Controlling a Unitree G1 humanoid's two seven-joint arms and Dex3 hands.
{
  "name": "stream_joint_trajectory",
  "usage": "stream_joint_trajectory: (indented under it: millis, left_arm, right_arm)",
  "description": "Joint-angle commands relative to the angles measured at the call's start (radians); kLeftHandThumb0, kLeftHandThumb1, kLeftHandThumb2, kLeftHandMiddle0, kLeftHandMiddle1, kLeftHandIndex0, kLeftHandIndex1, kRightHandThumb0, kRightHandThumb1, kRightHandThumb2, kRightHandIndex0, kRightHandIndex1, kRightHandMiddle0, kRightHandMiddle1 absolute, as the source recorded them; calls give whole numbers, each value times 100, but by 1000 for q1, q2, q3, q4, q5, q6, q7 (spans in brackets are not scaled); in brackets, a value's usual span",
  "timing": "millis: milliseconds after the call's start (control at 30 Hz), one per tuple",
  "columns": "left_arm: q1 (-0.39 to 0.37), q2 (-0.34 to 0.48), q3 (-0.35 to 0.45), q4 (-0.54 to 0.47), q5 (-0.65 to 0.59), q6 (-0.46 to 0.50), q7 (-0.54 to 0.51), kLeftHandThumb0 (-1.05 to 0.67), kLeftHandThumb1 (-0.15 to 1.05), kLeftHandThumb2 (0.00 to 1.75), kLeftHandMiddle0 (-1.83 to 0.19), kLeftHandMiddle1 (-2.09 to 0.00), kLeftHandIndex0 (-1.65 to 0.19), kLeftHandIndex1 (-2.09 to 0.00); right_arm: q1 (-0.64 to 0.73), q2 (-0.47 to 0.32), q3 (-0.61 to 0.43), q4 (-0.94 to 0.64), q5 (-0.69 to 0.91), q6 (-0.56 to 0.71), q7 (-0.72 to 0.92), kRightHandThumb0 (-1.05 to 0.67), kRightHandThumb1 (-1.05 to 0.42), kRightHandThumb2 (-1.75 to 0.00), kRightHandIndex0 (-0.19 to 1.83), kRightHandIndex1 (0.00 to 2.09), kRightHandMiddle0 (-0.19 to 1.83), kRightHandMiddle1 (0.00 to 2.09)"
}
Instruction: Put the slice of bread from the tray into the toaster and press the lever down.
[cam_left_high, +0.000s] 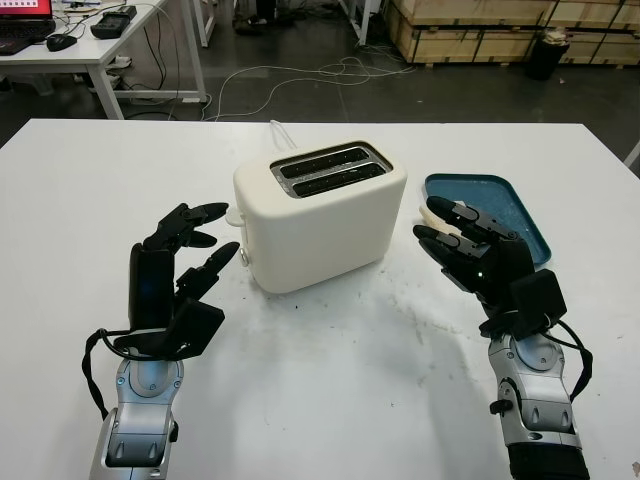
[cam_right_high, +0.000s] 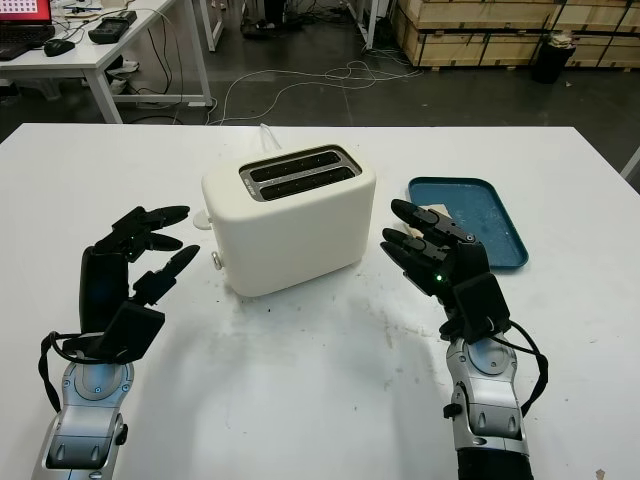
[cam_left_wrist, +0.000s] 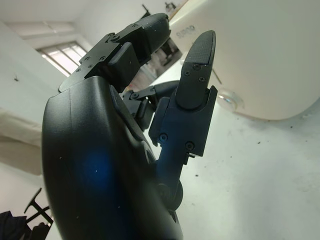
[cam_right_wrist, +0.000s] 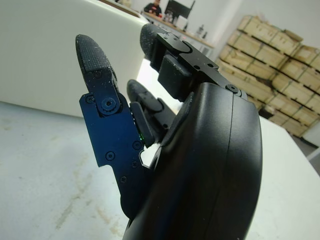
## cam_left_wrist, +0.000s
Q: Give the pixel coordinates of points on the dark blue fabric bundle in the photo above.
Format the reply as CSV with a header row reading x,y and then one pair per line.
x,y
12,225

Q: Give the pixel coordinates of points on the cream white toaster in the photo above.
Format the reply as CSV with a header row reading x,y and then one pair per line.
x,y
262,62

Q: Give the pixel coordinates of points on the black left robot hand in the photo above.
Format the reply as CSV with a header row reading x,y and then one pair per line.
x,y
100,162

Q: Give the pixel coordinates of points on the small black wall hook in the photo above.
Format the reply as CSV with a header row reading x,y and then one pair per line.
x,y
16,79

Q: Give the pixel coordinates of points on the clear toaster knob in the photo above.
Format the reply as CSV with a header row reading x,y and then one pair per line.
x,y
228,98

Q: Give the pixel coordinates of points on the black metal chair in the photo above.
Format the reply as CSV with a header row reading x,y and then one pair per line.
x,y
37,207

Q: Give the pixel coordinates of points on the barred window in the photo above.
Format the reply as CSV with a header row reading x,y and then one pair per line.
x,y
62,56

